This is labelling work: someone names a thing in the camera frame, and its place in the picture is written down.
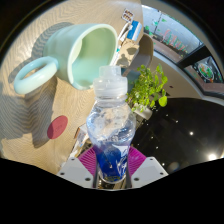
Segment blue and white box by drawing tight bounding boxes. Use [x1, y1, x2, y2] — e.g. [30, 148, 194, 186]
[126, 19, 144, 42]

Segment framed food poster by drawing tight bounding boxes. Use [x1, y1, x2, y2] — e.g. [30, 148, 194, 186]
[191, 55, 224, 93]

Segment flat round red coaster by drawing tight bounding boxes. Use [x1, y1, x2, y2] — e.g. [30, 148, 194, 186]
[46, 115, 69, 140]

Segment clear bottle with blue label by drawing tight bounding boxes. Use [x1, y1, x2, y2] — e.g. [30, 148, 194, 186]
[85, 65, 137, 184]

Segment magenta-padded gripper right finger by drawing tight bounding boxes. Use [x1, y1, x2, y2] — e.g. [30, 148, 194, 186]
[125, 146, 169, 189]

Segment group of ceiling lights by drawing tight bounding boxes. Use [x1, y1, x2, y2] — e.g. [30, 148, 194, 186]
[146, 128, 221, 163]

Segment pale green mug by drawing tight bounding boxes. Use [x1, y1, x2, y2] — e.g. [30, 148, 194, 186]
[13, 23, 119, 95]

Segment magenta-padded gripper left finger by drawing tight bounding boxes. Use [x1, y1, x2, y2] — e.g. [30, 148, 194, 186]
[56, 146, 100, 189]

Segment pill blister pack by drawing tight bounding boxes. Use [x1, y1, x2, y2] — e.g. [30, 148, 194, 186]
[121, 8, 135, 23]

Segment green potted plant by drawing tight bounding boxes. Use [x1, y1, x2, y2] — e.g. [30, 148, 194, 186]
[125, 64, 169, 121]

